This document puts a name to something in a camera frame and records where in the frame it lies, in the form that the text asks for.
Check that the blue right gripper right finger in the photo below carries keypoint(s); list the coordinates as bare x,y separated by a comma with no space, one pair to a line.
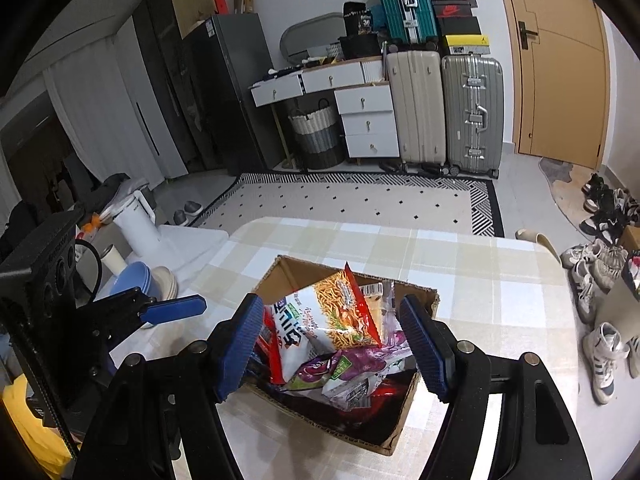
428,346

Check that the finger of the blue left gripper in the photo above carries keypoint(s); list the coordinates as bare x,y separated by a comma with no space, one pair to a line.
161,312

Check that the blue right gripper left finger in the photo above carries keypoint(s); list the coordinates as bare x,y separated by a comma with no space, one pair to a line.
235,340

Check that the orange clear snack pack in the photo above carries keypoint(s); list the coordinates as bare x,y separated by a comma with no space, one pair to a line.
380,299

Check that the purple candy snack bag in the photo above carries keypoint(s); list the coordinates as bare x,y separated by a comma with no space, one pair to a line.
345,365

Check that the white orange noodle snack bag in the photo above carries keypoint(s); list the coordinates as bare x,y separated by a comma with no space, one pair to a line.
326,316

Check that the red chip bag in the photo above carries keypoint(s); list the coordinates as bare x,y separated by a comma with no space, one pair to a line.
390,394

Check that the blue bowls stack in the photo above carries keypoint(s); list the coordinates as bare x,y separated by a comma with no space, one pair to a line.
137,275

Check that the brown cardboard SF box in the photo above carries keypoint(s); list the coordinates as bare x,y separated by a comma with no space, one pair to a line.
332,353

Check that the white electric kettle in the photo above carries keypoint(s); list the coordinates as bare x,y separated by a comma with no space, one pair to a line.
135,217

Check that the patterned floor rug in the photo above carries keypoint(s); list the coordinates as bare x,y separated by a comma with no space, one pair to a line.
411,201

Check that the white high-top sneaker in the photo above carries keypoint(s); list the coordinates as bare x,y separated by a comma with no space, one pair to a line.
603,348

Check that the woven laundry basket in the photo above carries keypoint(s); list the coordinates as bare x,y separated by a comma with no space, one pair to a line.
319,134

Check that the white drawer desk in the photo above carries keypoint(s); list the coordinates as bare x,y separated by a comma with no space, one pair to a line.
361,95

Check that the silver suitcase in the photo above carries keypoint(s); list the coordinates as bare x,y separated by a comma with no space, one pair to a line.
474,113

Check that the black refrigerator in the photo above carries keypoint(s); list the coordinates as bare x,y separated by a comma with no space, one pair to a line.
229,54

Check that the beige suitcase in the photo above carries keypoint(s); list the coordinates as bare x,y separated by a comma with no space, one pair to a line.
416,87

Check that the wooden door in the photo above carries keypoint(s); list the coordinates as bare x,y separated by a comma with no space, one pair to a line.
560,73

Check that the stack of shoe boxes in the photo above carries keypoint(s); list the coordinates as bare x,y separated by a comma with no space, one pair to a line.
458,28

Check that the teal suitcase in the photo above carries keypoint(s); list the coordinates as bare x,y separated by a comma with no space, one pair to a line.
410,21

